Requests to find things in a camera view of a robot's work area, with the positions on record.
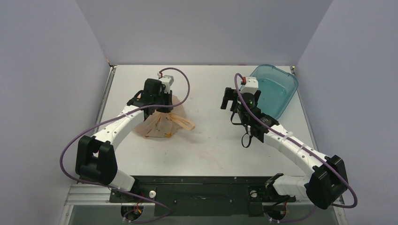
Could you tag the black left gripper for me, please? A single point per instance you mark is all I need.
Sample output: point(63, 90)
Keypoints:
point(168, 96)

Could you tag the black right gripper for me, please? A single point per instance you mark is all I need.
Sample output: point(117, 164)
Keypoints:
point(232, 95)

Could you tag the orange translucent plastic bag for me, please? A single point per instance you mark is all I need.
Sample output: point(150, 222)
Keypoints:
point(164, 124)

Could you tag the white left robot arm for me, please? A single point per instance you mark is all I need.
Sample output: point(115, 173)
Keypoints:
point(96, 158)

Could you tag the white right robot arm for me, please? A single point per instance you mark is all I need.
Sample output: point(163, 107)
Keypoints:
point(325, 177)

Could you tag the teal plastic tray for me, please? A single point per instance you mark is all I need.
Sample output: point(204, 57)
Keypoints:
point(277, 89)

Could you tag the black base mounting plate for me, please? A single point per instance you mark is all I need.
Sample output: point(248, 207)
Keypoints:
point(203, 195)

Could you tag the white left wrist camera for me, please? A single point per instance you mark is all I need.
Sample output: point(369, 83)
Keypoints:
point(167, 82)

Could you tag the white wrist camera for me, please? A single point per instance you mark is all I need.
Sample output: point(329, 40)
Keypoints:
point(167, 82)
point(249, 85)

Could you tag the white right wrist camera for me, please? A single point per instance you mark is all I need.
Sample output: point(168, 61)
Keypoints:
point(249, 85)

